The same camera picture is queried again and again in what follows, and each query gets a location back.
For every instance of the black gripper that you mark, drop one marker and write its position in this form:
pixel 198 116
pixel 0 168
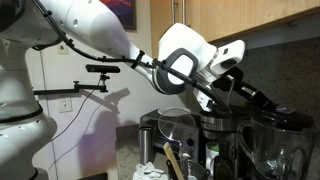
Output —
pixel 238 85

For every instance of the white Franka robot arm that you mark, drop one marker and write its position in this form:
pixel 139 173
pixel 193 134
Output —
pixel 90 23

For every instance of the clear glass blender jar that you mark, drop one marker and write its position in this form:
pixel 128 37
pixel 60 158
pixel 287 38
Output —
pixel 283 150

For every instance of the black steel coffee maker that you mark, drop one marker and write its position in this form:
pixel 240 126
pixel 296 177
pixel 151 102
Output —
pixel 216 125

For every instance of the white mug green inside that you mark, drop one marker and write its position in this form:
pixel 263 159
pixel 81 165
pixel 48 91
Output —
pixel 211 154

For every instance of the dark olive oil bottle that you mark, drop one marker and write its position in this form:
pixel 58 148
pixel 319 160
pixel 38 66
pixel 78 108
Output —
pixel 222 165

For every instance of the clear round glass lid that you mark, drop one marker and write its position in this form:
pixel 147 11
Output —
pixel 176 125

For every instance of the wooden upper kitchen cabinet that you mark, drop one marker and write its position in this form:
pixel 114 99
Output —
pixel 266 13

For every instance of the perforated steel utensil holder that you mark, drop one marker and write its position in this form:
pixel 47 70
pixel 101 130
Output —
pixel 196 171

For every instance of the metal kitchen utensil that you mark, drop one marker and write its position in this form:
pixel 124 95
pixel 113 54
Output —
pixel 186 161

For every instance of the black steel toaster oven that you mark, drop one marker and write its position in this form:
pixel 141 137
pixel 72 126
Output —
pixel 148 120

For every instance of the stainless steel tumbler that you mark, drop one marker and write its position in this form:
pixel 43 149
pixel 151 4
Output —
pixel 145 146

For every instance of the white crumpled cloth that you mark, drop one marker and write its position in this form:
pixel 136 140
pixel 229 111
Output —
pixel 146 172

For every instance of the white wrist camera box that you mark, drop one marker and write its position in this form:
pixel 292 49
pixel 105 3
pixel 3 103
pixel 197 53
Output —
pixel 231 55

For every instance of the black bar-shaped stereo camera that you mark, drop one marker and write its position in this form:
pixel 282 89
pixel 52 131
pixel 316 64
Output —
pixel 101 69

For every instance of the framed colourful wall painting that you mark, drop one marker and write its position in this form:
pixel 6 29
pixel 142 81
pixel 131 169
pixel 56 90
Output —
pixel 123 13

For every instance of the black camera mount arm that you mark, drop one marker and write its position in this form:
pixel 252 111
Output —
pixel 66 89

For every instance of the white wall light switch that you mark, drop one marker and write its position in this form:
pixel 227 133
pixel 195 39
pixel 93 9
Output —
pixel 65 104

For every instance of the small white wall plate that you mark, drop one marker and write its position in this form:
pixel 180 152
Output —
pixel 62 49

